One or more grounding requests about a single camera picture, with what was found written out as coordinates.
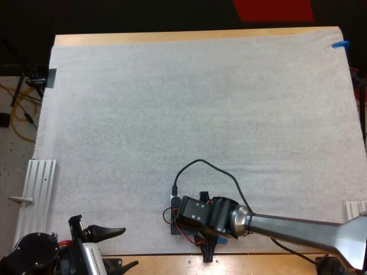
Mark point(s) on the blue cube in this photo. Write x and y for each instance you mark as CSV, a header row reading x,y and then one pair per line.
x,y
223,240

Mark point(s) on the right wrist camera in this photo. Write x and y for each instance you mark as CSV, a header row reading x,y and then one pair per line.
x,y
175,210

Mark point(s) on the dark clamp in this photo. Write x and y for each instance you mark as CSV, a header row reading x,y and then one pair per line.
x,y
52,78

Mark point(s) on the blue clip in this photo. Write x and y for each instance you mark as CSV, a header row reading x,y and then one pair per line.
x,y
341,44

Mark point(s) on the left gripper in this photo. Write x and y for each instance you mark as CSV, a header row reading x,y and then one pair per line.
x,y
75,252

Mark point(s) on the ribbed aluminium rail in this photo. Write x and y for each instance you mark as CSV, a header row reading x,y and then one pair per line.
x,y
37,197

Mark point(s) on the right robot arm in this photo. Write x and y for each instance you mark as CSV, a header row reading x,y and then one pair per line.
x,y
301,230

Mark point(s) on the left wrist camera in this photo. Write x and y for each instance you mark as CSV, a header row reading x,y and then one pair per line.
x,y
92,259

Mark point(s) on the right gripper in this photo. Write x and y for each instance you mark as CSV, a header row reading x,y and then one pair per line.
x,y
196,212

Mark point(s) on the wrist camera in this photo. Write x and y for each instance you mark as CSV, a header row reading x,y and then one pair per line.
x,y
175,210
92,259

